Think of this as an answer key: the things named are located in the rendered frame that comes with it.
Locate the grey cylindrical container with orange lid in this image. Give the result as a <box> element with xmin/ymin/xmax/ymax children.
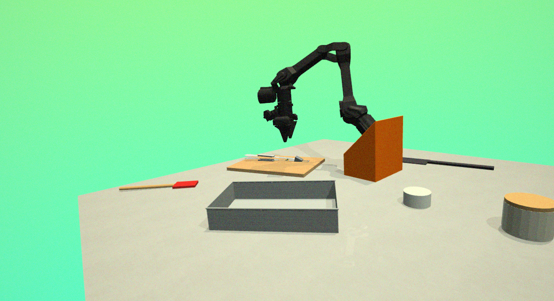
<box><xmin>501</xmin><ymin>192</ymin><xmax>554</xmax><ymax>242</ymax></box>

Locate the grey rectangular tin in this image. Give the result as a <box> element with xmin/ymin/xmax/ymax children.
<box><xmin>206</xmin><ymin>180</ymin><xmax>339</xmax><ymax>233</ymax></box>

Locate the red spatula with wooden handle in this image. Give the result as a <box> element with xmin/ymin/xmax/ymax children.
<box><xmin>119</xmin><ymin>181</ymin><xmax>198</xmax><ymax>190</ymax></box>

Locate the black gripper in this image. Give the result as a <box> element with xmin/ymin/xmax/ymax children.
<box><xmin>273</xmin><ymin>101</ymin><xmax>298</xmax><ymax>142</ymax></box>

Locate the short grey cylinder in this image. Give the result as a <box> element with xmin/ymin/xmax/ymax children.
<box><xmin>403</xmin><ymin>186</ymin><xmax>432</xmax><ymax>209</ymax></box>

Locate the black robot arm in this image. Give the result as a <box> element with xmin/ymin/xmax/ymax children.
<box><xmin>258</xmin><ymin>42</ymin><xmax>375</xmax><ymax>135</ymax></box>

